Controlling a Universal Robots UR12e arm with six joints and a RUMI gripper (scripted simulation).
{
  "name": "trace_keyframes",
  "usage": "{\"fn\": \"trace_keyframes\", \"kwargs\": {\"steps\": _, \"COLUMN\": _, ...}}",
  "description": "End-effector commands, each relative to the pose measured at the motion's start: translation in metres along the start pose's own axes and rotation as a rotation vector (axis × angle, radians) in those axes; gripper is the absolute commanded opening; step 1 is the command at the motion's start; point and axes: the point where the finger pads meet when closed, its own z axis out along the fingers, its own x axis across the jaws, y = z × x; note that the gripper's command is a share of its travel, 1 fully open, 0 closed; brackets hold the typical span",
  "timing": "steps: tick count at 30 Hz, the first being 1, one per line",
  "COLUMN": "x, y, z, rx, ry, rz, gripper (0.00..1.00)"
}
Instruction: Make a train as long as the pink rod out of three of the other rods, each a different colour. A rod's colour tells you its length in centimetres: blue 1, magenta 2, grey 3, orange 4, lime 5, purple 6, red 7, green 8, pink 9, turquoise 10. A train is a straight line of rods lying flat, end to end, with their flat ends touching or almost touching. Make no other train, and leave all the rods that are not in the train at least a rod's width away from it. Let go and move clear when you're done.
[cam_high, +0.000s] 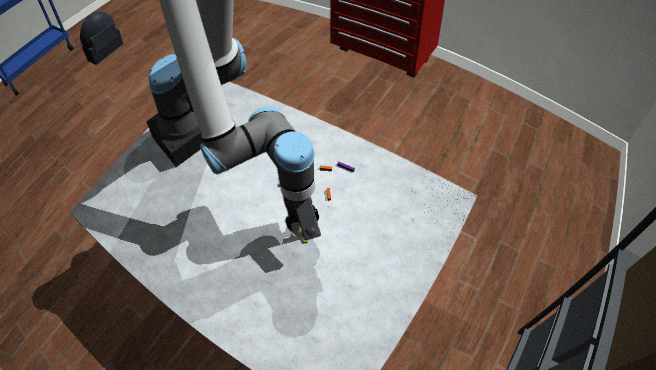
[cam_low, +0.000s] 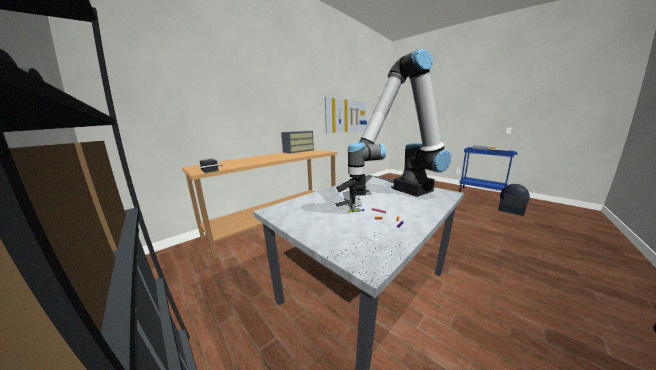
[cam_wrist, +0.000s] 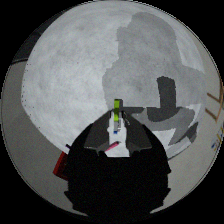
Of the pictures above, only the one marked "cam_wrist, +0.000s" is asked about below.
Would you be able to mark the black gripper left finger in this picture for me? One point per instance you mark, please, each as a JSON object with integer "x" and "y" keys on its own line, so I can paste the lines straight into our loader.
{"x": 89, "y": 142}

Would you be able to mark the pink rod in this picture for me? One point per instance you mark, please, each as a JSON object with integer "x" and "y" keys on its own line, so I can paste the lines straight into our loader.
{"x": 113, "y": 145}

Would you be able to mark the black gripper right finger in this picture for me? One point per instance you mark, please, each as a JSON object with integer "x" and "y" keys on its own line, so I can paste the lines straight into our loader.
{"x": 140, "y": 138}

